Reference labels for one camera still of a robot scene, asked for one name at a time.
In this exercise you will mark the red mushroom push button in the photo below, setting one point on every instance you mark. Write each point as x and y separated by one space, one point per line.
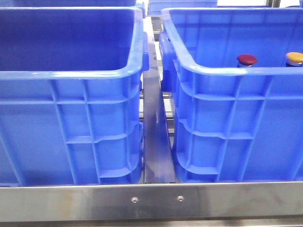
246 60

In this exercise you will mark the yellow mushroom push button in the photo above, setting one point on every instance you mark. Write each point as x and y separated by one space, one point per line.
294 59

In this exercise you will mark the blue plastic bin right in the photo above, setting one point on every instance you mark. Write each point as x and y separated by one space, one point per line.
235 124

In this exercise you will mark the blue plastic bin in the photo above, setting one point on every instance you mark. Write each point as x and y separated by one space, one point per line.
69 95
235 124

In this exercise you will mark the blue plastic bin left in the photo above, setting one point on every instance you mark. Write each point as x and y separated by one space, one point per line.
69 95

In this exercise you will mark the blue bin rear right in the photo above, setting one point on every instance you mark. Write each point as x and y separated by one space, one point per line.
155 6

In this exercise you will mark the blue bin rear left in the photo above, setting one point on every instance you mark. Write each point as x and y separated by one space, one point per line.
73 3

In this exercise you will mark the stainless steel front rail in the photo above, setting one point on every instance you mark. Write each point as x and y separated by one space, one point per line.
151 201

